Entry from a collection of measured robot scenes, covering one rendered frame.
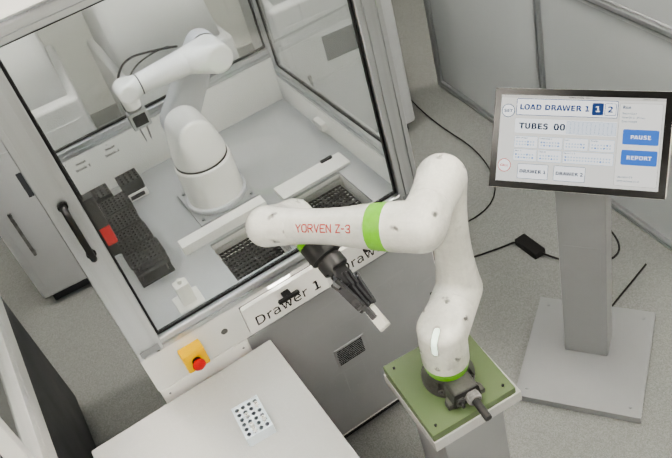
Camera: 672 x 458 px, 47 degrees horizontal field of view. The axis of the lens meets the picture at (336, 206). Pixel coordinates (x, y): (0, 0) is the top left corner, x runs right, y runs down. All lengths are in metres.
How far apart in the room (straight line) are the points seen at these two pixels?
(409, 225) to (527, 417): 1.51
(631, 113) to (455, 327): 0.86
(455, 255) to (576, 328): 1.17
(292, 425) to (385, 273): 0.65
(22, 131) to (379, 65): 0.97
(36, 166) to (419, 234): 0.90
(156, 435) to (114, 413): 1.20
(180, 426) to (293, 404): 0.34
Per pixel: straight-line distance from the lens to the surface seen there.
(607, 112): 2.46
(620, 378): 3.15
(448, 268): 2.05
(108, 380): 3.76
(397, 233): 1.74
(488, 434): 2.37
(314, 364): 2.72
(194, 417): 2.42
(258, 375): 2.43
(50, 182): 1.98
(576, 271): 2.87
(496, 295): 3.47
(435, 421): 2.17
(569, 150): 2.46
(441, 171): 1.82
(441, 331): 2.02
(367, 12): 2.16
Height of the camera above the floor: 2.59
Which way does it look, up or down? 39 degrees down
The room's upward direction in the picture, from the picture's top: 17 degrees counter-clockwise
